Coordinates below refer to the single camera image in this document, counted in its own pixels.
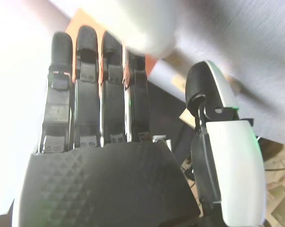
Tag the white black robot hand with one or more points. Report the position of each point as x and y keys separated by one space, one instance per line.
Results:
x=97 y=184

